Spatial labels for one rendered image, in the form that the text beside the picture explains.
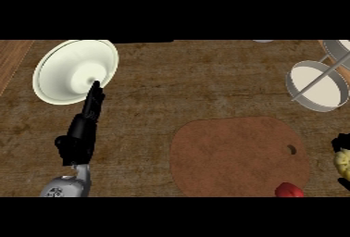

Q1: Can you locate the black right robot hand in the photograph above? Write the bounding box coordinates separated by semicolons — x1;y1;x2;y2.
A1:
329;132;350;193

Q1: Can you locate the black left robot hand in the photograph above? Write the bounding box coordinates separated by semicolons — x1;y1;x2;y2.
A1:
53;80;107;168

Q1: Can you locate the yellow squash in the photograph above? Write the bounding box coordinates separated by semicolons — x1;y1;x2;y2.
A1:
332;147;350;182

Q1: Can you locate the brown wooden cutting board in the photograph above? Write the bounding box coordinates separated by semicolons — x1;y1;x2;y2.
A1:
168;116;311;198

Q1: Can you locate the red vegetable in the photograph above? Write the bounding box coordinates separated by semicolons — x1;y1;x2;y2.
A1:
273;181;305;198

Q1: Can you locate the white round plate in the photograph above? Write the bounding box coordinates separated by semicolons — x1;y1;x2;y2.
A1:
31;39;119;106

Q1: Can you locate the grey tiered wire basket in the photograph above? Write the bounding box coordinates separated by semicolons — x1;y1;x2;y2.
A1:
285;39;350;113

